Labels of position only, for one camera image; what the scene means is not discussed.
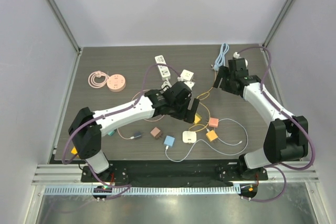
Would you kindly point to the white cube socket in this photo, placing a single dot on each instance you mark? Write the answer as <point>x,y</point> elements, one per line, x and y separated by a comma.
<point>186,75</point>

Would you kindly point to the yellow usb charger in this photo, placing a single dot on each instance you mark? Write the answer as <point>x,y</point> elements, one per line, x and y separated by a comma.
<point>197,119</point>

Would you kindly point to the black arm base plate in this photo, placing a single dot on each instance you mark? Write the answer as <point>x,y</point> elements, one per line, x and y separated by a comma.
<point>162,173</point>

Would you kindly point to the yellow cube plug adapter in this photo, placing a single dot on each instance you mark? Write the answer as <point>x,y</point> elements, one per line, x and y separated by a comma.
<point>74,151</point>

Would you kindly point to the white power strip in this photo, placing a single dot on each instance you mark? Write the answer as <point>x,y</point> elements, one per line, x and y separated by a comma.
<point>162,67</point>

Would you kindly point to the slotted cable duct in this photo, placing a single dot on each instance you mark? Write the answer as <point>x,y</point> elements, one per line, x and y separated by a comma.
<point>96,190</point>

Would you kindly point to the yellow plug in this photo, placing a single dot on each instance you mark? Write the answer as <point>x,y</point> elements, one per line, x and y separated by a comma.
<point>211,136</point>

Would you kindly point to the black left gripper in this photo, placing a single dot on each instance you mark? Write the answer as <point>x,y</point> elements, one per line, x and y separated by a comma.
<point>187,115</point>

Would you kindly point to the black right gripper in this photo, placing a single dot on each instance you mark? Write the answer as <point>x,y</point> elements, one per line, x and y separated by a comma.
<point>226,82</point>

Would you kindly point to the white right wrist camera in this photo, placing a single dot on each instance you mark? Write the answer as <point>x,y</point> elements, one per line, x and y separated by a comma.
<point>236,55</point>

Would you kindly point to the white wall adapter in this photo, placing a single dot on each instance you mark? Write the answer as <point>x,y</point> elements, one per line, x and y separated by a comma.
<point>189,137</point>

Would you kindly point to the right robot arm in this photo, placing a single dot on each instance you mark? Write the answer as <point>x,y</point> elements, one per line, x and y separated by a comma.
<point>286,137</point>

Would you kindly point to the round pink power socket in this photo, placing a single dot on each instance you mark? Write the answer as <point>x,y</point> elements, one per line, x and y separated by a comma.
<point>116,83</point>

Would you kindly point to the small pink charger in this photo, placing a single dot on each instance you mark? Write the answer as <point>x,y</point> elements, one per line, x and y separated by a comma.
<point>156,133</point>

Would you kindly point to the light blue charger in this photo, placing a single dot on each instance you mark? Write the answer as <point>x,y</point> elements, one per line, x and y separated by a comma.
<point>169,141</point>

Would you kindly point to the pink plug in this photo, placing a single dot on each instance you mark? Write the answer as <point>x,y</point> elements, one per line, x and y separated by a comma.
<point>213,122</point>

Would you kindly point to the dark grey charger plug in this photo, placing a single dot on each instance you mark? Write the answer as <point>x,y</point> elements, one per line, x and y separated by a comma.
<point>137,135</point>

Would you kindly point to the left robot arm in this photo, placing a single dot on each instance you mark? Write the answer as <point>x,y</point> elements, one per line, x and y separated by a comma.
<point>89,127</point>

